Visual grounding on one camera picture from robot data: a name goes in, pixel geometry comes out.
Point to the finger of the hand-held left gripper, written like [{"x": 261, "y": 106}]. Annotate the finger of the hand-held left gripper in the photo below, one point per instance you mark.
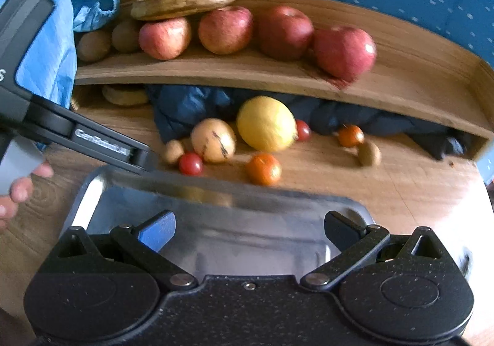
[{"x": 141, "y": 158}]

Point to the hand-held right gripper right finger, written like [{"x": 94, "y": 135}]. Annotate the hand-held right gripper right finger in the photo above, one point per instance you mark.
[{"x": 341, "y": 228}]

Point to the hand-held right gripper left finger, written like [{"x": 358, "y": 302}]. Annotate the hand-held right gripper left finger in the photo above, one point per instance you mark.
[{"x": 158, "y": 232}]

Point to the small brown kiwi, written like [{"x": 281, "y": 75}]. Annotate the small brown kiwi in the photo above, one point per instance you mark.
[{"x": 369, "y": 153}]

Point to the yellow lemon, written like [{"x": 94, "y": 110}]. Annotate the yellow lemon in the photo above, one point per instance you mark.
[{"x": 266, "y": 124}]

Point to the person's left hand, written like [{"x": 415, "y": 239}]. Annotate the person's left hand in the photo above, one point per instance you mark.
[{"x": 21, "y": 189}]

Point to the light blue cloth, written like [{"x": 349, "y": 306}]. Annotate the light blue cloth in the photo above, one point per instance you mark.
[{"x": 50, "y": 52}]

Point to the small tan fruit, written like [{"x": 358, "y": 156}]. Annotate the small tan fruit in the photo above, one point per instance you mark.
[{"x": 173, "y": 151}]

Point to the red cherry tomato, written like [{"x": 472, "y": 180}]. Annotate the red cherry tomato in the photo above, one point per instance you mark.
[
  {"x": 191, "y": 164},
  {"x": 303, "y": 131}
]

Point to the dull yellow fruit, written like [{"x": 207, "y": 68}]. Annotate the dull yellow fruit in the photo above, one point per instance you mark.
[{"x": 125, "y": 95}]

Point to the dark blue quilted jacket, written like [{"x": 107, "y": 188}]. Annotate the dark blue quilted jacket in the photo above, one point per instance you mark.
[{"x": 185, "y": 106}]

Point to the small orange mandarin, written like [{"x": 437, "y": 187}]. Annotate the small orange mandarin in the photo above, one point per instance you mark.
[
  {"x": 264, "y": 169},
  {"x": 351, "y": 136}
]

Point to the red apple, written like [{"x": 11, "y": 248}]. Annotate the red apple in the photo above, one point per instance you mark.
[
  {"x": 225, "y": 30},
  {"x": 343, "y": 53},
  {"x": 165, "y": 38},
  {"x": 285, "y": 33}
]

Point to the brown-spotted banana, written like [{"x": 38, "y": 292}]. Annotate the brown-spotted banana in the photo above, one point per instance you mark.
[{"x": 181, "y": 5}]

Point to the wooden shelf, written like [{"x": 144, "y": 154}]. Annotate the wooden shelf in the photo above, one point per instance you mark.
[{"x": 409, "y": 72}]

